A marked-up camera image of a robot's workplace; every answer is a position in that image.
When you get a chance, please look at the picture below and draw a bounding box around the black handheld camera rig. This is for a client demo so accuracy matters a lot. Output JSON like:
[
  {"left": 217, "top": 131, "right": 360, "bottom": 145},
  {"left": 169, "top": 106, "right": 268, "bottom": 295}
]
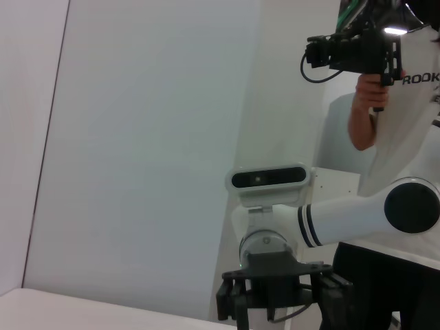
[{"left": 300, "top": 19, "right": 406, "bottom": 113}]

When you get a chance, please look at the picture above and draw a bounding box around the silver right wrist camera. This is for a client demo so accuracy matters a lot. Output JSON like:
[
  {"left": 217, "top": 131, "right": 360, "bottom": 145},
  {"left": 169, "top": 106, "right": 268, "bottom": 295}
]
[{"left": 225, "top": 164, "right": 317, "bottom": 209}]

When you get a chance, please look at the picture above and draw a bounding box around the dark equipment with green cables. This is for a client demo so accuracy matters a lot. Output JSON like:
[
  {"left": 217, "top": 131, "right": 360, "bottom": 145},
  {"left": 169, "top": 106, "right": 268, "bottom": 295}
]
[{"left": 336, "top": 0, "right": 426, "bottom": 35}]

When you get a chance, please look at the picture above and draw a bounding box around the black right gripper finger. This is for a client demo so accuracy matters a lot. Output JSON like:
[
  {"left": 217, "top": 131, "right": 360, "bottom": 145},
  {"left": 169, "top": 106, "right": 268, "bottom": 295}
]
[
  {"left": 215, "top": 277, "right": 251, "bottom": 330},
  {"left": 310, "top": 272, "right": 355, "bottom": 330}
]

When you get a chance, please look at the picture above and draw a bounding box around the grey right gripper cable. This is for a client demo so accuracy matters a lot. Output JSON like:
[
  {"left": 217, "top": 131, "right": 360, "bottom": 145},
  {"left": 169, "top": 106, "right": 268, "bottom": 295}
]
[{"left": 273, "top": 281, "right": 312, "bottom": 323}]

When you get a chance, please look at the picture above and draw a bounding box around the bare person hand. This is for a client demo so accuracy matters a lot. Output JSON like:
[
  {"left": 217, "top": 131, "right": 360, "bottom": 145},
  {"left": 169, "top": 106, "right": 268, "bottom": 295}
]
[{"left": 355, "top": 70, "right": 391, "bottom": 111}]

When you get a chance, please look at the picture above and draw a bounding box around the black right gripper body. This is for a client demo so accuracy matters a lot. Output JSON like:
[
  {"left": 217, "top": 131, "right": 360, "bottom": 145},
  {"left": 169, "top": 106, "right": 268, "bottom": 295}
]
[{"left": 221, "top": 252, "right": 334, "bottom": 309}]

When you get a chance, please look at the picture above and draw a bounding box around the white metal panel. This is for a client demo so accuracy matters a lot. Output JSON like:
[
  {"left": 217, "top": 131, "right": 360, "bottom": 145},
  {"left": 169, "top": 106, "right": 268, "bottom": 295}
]
[{"left": 309, "top": 166, "right": 362, "bottom": 207}]

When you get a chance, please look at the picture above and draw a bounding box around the bare person forearm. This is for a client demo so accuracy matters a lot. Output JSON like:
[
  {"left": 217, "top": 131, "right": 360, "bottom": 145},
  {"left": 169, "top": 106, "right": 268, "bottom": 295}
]
[{"left": 346, "top": 99, "right": 379, "bottom": 152}]

